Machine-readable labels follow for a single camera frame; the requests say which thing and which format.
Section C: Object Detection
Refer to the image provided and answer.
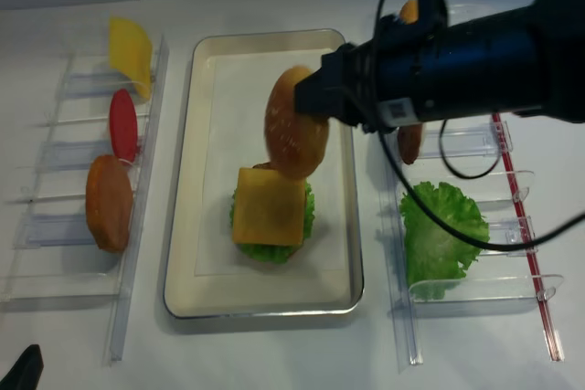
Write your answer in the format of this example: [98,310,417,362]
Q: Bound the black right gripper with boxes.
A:
[293,42,388,133]

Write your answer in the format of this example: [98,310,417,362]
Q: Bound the bun half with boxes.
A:
[264,65,330,180]
[399,0,419,25]

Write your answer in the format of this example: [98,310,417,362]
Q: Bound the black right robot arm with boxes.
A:
[293,0,584,132]

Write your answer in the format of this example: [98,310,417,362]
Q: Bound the brown meat patty in rack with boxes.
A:
[397,124,424,164]

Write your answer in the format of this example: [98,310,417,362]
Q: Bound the yellow cheese slice on burger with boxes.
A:
[232,168,305,247]

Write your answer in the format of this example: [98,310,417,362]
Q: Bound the loose green lettuce leaf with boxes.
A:
[399,181,490,301]

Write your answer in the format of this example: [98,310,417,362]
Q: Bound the yellow cheese slice in rack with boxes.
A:
[109,16,153,100]

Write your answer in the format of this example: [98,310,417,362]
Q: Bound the red tomato slice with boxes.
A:
[109,89,138,163]

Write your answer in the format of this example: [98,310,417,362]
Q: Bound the white paper liner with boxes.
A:
[195,50,346,275]

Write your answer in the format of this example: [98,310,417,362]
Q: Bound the brown patty in burger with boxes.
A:
[253,162,272,170]

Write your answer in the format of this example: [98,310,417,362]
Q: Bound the cream metal tray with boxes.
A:
[164,29,364,319]

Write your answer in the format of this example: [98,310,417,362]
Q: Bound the right clear acrylic rack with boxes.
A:
[379,118,564,369]

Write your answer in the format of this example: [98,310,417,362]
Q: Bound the clear acrylic rack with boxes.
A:
[379,118,564,369]
[1,37,169,362]

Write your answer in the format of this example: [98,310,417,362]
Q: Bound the brown bun in left rack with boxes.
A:
[85,154,133,253]

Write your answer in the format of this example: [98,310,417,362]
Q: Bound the left clear acrylic rack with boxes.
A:
[1,37,169,362]

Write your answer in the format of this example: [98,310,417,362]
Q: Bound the black object at corner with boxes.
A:
[0,344,44,390]

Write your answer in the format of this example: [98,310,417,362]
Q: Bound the black cable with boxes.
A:
[373,0,585,254]

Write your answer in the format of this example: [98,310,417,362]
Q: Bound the red rail strip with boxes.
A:
[492,113,565,362]

